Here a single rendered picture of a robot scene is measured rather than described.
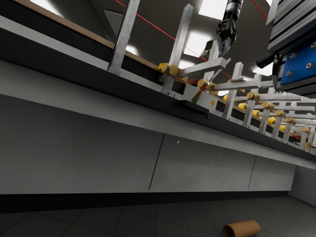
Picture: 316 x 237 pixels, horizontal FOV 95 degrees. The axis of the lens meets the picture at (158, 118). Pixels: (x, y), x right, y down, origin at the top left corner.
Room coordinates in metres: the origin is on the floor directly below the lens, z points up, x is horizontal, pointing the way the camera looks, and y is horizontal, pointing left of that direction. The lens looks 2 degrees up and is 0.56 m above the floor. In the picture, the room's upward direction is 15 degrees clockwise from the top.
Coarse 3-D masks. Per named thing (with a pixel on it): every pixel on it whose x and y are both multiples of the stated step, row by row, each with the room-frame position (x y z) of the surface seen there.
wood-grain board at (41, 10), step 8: (16, 0) 0.55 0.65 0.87; (24, 0) 0.56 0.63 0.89; (32, 8) 0.58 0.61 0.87; (40, 8) 0.59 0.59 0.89; (48, 16) 0.60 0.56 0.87; (56, 16) 0.61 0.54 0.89; (64, 24) 0.63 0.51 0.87; (72, 24) 0.65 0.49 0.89; (80, 32) 0.66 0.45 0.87; (88, 32) 0.68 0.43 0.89; (96, 40) 0.70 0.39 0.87; (104, 40) 0.72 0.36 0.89; (112, 48) 0.74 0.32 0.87; (128, 56) 0.79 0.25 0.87; (136, 56) 0.81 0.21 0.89; (144, 64) 0.84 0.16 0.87; (152, 64) 0.86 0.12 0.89; (160, 72) 0.90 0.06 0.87; (216, 96) 1.16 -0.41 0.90
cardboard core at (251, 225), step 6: (240, 222) 0.96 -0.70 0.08; (246, 222) 0.98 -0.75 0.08; (252, 222) 1.00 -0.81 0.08; (228, 228) 0.94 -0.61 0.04; (234, 228) 0.88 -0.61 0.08; (240, 228) 0.91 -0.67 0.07; (246, 228) 0.93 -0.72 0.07; (252, 228) 0.96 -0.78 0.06; (258, 228) 1.00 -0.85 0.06; (228, 234) 0.92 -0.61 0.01; (234, 234) 0.86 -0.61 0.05; (240, 234) 0.88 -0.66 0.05; (246, 234) 0.92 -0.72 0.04; (252, 234) 0.96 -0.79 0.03
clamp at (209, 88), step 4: (200, 80) 0.82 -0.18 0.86; (204, 80) 0.80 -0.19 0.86; (208, 80) 0.81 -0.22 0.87; (200, 84) 0.81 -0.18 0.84; (204, 84) 0.80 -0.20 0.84; (212, 84) 0.82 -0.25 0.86; (200, 88) 0.83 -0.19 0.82; (204, 88) 0.81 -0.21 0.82; (208, 88) 0.81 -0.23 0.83; (212, 92) 0.84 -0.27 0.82; (216, 92) 0.85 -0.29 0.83
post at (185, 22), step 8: (184, 8) 0.71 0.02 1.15; (192, 8) 0.70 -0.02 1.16; (184, 16) 0.69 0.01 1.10; (184, 24) 0.69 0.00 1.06; (184, 32) 0.70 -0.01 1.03; (176, 40) 0.70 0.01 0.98; (184, 40) 0.70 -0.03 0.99; (176, 48) 0.69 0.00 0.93; (176, 56) 0.69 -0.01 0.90; (176, 64) 0.70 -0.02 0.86; (168, 80) 0.69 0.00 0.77; (168, 88) 0.69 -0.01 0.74
